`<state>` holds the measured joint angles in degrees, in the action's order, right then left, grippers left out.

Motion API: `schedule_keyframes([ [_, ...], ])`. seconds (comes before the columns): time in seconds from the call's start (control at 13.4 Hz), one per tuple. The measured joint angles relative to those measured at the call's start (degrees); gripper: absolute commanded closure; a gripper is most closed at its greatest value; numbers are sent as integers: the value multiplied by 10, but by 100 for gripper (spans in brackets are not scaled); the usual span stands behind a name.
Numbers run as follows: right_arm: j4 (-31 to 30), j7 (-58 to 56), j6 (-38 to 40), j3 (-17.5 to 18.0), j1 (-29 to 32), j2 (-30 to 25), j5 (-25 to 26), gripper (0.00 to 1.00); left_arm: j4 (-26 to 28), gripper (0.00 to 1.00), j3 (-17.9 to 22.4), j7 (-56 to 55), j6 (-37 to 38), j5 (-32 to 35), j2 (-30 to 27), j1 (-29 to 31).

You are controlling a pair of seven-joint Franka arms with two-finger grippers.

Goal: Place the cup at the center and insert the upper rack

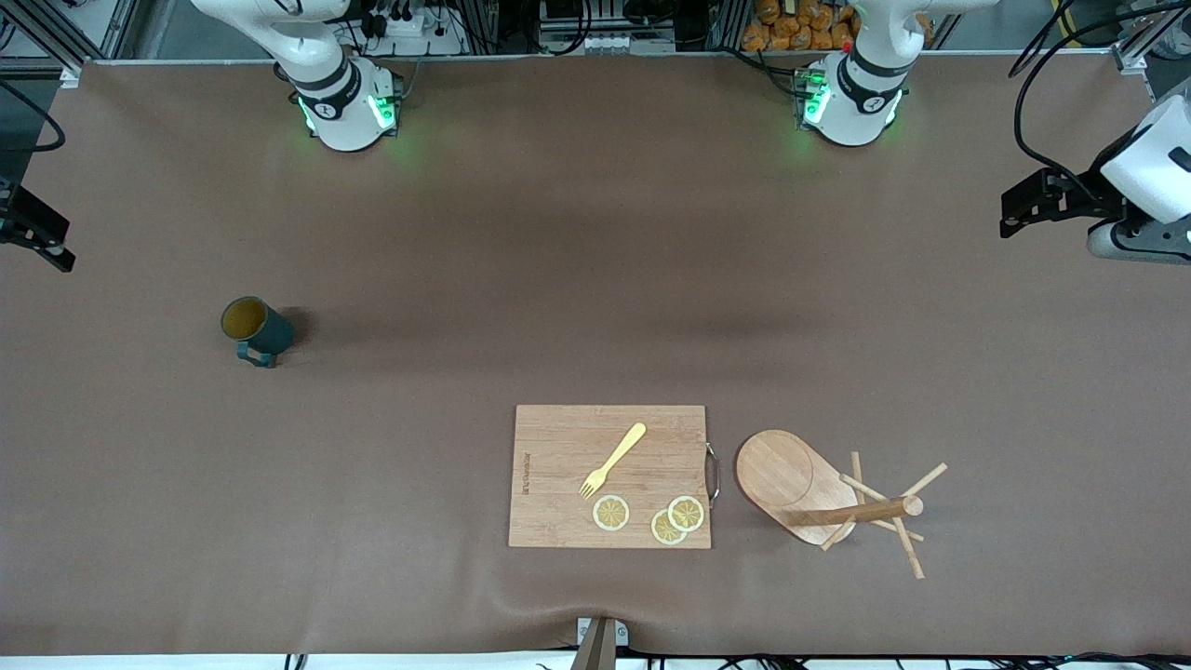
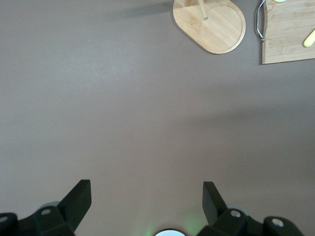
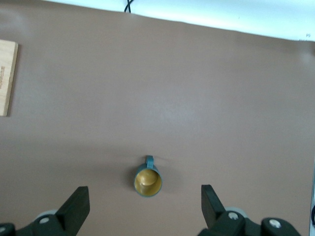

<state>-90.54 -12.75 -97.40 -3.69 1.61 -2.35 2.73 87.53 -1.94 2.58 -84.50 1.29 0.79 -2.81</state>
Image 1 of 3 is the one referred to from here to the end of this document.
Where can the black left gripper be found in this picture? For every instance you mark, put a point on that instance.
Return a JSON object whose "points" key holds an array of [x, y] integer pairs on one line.
{"points": [[1090, 198]]}

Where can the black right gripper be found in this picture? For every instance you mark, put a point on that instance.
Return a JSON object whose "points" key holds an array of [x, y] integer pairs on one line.
{"points": [[20, 221]]}

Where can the dark green cup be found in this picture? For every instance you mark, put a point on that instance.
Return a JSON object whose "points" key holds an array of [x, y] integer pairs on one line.
{"points": [[263, 330]]}

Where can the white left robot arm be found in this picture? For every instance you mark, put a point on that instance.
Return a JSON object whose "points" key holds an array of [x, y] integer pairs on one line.
{"points": [[851, 102]]}

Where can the wooden cup rack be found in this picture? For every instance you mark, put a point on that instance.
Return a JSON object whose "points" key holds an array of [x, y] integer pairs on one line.
{"points": [[777, 475]]}

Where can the black and white electronics rack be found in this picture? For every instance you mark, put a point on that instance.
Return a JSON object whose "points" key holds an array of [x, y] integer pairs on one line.
{"points": [[595, 28]]}

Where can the brown table cover mat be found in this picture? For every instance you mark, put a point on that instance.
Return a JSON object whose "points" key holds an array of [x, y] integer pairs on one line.
{"points": [[372, 465]]}

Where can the white power strip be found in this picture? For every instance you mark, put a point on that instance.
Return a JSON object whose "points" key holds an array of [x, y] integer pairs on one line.
{"points": [[409, 26]]}

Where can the lemon slice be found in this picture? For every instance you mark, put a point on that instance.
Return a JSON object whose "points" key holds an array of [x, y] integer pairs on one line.
{"points": [[611, 513], [687, 513], [662, 530]]}

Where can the yellow plastic fork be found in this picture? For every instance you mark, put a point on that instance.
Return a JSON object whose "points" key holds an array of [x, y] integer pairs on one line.
{"points": [[616, 456]]}

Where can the wooden cutting board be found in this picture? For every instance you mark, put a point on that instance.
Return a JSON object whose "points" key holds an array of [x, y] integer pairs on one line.
{"points": [[558, 484]]}

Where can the aluminium frame with diagonal struts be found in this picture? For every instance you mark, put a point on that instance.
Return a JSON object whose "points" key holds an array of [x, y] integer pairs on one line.
{"points": [[70, 76]]}

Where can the aluminium frame corner post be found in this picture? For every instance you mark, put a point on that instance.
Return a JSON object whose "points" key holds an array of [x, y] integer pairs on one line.
{"points": [[1130, 58]]}

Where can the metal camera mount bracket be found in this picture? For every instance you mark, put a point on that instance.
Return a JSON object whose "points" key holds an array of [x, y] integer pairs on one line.
{"points": [[600, 642]]}

